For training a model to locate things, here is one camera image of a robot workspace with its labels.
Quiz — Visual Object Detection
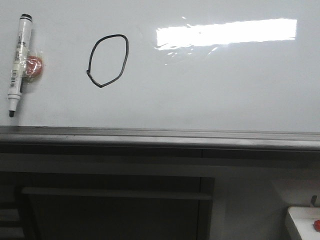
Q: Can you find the red magnet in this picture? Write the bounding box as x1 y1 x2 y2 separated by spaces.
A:
23 49 45 83

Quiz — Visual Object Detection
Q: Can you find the white whiteboard marker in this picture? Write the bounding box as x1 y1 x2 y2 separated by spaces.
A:
8 13 33 118

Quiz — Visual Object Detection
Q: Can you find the white whiteboard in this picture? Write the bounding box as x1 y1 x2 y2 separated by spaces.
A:
0 0 320 132

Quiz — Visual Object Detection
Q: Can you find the white box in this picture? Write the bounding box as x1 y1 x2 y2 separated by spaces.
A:
285 206 320 240

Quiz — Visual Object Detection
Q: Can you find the small red object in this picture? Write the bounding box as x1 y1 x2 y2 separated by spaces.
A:
313 220 320 232

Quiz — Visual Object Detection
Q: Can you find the grey whiteboard tray rail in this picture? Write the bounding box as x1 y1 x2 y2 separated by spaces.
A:
0 126 320 151

